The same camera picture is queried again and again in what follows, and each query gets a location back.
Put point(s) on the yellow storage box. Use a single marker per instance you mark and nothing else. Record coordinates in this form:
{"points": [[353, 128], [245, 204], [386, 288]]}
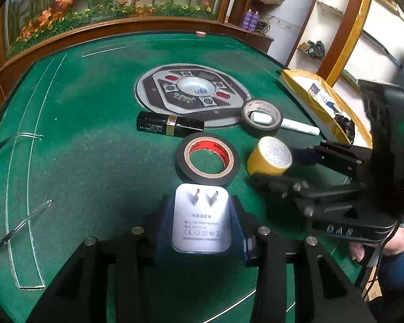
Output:
{"points": [[298, 81]]}

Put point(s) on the white and blue carton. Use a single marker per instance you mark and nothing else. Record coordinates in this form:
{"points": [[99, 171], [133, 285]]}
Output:
{"points": [[320, 95]]}

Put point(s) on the black tape roll red core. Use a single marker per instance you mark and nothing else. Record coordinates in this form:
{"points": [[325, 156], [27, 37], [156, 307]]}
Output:
{"points": [[207, 159]]}

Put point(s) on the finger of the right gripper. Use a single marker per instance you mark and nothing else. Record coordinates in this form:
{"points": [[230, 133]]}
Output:
{"points": [[343, 158], [300, 191]]}

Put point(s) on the round mahjong control panel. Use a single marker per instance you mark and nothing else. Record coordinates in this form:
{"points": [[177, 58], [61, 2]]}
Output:
{"points": [[193, 91]]}

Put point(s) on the purple bottle pair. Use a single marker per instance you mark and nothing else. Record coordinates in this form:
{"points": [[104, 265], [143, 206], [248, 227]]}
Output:
{"points": [[250, 20]]}

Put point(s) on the black round object in box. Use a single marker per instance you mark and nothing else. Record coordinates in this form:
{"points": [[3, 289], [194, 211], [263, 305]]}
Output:
{"points": [[347, 125]]}

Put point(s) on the black lipstick gold band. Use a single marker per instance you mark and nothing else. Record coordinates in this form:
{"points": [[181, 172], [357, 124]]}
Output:
{"points": [[168, 124]]}

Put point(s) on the person right hand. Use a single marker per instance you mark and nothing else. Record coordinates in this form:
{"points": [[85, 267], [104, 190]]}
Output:
{"points": [[393, 247]]}

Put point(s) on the red white dice chip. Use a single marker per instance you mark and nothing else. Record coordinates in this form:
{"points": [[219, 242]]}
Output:
{"points": [[200, 34]]}

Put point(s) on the black tape roll white core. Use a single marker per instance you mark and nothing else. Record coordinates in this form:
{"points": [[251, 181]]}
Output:
{"points": [[259, 130]]}

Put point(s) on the flower display glass case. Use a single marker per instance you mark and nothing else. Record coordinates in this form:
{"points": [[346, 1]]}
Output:
{"points": [[28, 22]]}

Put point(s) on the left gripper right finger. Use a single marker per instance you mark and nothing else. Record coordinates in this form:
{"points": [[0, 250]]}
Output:
{"points": [[266, 250]]}

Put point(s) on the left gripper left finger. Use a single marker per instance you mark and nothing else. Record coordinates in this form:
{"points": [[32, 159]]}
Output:
{"points": [[132, 254]]}

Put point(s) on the yellow bottle white lid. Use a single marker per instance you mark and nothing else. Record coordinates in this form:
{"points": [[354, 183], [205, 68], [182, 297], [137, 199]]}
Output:
{"points": [[270, 156]]}

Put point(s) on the white power adapter plug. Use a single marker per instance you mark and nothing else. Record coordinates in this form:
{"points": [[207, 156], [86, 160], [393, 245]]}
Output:
{"points": [[201, 219]]}

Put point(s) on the white tube blue print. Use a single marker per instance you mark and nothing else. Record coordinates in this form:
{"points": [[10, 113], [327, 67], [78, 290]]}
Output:
{"points": [[291, 125]]}

